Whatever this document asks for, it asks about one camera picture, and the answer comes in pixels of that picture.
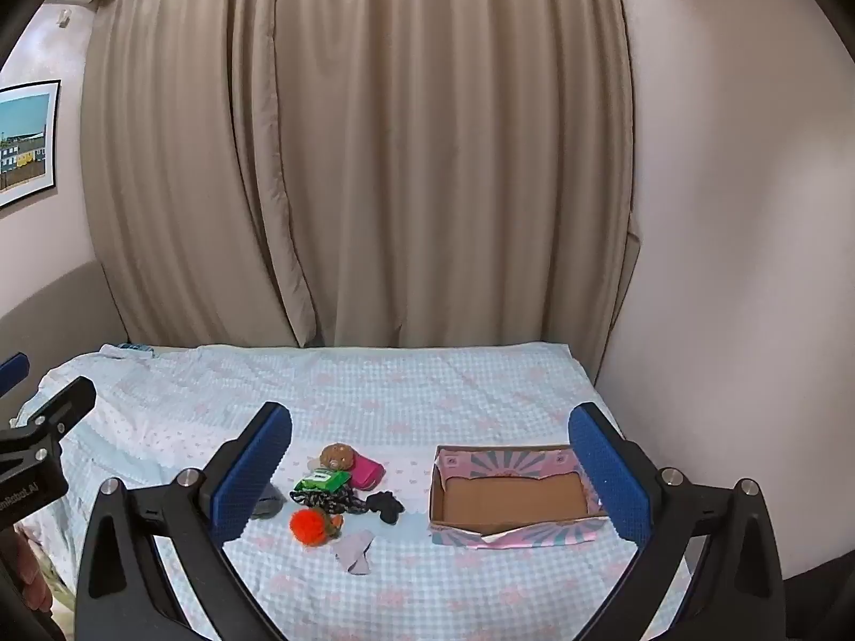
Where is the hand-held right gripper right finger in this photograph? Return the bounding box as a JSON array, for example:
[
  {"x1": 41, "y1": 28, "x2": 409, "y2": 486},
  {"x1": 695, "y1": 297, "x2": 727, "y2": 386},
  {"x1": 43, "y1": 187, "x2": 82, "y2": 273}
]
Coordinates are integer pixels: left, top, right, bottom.
[{"x1": 568, "y1": 402, "x2": 786, "y2": 641}]

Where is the black and white patterned cloth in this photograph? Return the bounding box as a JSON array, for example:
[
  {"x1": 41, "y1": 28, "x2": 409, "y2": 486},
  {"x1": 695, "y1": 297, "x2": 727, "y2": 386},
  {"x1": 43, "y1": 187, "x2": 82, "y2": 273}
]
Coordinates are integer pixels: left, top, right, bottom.
[{"x1": 289, "y1": 486, "x2": 368, "y2": 517}]

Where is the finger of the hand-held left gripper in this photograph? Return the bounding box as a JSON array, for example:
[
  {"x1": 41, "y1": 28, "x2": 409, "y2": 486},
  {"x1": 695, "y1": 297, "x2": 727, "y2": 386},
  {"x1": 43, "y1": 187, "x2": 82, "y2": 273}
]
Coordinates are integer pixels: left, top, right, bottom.
[
  {"x1": 0, "y1": 351, "x2": 31, "y2": 402},
  {"x1": 10, "y1": 376, "x2": 96, "y2": 445}
]

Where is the black sock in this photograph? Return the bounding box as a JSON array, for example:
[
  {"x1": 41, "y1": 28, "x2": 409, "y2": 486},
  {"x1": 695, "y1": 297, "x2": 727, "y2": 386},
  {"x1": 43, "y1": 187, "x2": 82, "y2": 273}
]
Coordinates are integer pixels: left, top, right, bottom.
[{"x1": 366, "y1": 490, "x2": 405, "y2": 526}]

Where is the pink pouch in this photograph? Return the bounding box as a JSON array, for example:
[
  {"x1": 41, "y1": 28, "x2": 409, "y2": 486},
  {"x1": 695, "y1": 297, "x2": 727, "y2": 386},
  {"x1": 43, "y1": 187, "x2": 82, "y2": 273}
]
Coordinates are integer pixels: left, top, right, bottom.
[{"x1": 352, "y1": 454, "x2": 386, "y2": 490}]

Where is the person's left hand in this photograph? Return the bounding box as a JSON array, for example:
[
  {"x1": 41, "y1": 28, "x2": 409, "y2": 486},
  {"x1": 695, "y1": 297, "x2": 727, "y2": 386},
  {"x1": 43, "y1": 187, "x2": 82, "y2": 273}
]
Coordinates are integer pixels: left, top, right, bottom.
[{"x1": 10, "y1": 530, "x2": 49, "y2": 612}]

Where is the dark grey sock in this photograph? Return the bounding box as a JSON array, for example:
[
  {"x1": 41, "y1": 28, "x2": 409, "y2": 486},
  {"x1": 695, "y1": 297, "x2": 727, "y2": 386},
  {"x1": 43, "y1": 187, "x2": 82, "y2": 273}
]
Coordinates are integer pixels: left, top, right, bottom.
[{"x1": 250, "y1": 481, "x2": 287, "y2": 520}]

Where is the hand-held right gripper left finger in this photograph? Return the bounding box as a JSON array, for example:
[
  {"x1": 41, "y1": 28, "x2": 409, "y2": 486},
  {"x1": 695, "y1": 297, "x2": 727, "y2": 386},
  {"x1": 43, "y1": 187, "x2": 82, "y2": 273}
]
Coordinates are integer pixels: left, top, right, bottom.
[{"x1": 73, "y1": 402, "x2": 295, "y2": 641}]

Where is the green packet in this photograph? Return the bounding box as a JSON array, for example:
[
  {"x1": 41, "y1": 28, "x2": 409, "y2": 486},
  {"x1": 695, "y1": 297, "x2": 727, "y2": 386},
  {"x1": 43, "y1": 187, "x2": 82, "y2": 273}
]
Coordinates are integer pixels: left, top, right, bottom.
[{"x1": 294, "y1": 469, "x2": 352, "y2": 491}]

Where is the orange pom-pom toy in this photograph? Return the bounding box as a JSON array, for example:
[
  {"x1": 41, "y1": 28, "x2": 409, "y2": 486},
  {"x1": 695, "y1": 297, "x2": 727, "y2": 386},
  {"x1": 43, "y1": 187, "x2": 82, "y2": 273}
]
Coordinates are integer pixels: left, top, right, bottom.
[{"x1": 289, "y1": 507, "x2": 346, "y2": 542}]

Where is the pink and blue cardboard box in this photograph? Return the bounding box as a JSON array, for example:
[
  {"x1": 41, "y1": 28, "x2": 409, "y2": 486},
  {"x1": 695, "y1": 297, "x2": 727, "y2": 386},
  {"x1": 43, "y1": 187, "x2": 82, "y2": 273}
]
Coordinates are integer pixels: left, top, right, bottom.
[{"x1": 427, "y1": 442, "x2": 610, "y2": 550}]

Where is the wall poster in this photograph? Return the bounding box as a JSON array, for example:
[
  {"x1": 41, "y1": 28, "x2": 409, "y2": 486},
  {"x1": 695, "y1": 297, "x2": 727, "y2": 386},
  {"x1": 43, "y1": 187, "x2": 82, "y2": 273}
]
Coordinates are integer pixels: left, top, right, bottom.
[{"x1": 0, "y1": 79, "x2": 63, "y2": 209}]

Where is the light grey cloth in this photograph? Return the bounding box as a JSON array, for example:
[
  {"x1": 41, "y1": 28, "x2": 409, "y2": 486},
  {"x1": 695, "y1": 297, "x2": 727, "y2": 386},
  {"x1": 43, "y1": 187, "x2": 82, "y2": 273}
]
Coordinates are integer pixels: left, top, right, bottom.
[{"x1": 332, "y1": 529, "x2": 375, "y2": 576}]

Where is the beige curtain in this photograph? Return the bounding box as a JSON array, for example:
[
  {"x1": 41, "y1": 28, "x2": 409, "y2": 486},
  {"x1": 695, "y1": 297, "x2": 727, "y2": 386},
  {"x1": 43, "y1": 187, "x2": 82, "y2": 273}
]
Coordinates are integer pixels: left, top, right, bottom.
[{"x1": 80, "y1": 0, "x2": 642, "y2": 349}]

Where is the light blue heart-print blanket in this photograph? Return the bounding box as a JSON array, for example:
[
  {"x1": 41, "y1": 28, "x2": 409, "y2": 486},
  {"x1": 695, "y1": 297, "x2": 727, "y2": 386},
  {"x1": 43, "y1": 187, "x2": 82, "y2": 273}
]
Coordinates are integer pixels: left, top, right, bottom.
[{"x1": 17, "y1": 342, "x2": 696, "y2": 641}]

